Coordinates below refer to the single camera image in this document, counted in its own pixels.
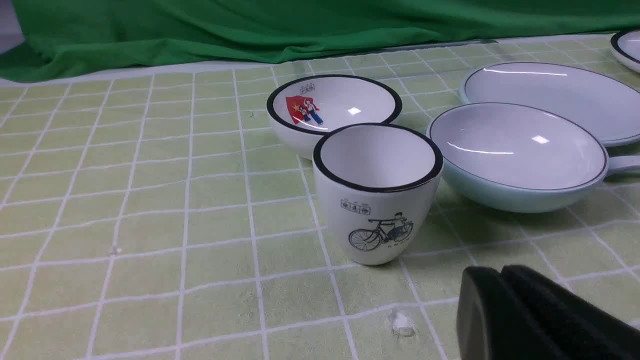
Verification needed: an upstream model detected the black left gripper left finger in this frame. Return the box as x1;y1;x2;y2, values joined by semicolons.
456;266;569;360

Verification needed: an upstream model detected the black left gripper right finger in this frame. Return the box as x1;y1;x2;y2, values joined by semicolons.
502;264;640;360

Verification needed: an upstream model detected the light blue bowl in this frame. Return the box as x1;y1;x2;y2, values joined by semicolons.
426;102;639;214

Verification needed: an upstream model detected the white cup with bicycle picture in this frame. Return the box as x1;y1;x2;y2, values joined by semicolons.
312;123;444;265

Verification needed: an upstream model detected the light blue plate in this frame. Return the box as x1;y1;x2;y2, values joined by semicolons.
459;61;640;147

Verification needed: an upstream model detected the white bowl with flag picture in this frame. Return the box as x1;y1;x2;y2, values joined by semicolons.
265;74;403;160

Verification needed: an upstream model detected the white plate with black rim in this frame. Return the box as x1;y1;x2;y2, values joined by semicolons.
609;29;640;73

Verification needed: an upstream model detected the green checkered tablecloth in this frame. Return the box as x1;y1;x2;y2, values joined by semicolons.
0;35;639;360

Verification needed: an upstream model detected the green backdrop cloth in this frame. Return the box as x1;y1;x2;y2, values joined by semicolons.
1;0;640;84

